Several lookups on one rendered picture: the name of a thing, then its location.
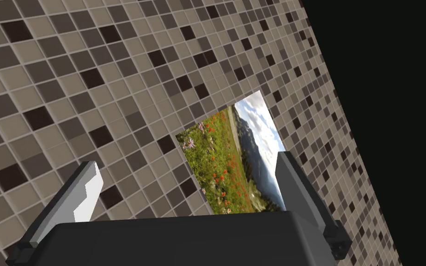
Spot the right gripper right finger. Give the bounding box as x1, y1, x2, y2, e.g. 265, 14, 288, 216
275, 151, 353, 261

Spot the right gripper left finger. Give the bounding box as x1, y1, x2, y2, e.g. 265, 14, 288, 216
6, 160, 104, 266

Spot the flower meadow landscape picture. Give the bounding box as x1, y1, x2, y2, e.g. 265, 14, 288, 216
175, 90, 287, 215

